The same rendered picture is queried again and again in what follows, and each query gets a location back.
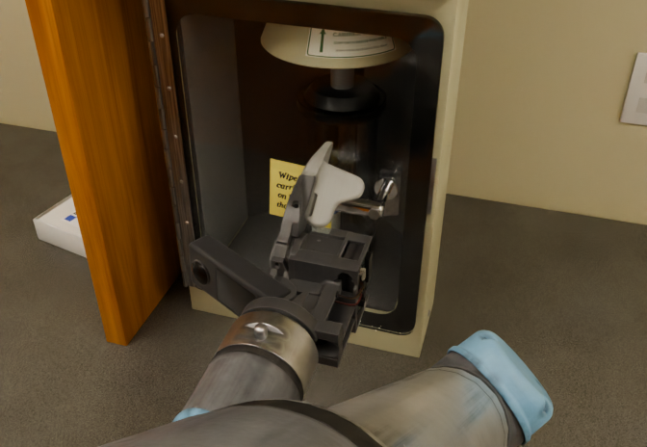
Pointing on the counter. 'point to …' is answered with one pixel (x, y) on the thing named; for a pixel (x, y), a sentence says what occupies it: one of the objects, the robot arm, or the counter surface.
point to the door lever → (385, 188)
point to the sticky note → (282, 184)
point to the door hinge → (163, 129)
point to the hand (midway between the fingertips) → (323, 204)
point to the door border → (169, 118)
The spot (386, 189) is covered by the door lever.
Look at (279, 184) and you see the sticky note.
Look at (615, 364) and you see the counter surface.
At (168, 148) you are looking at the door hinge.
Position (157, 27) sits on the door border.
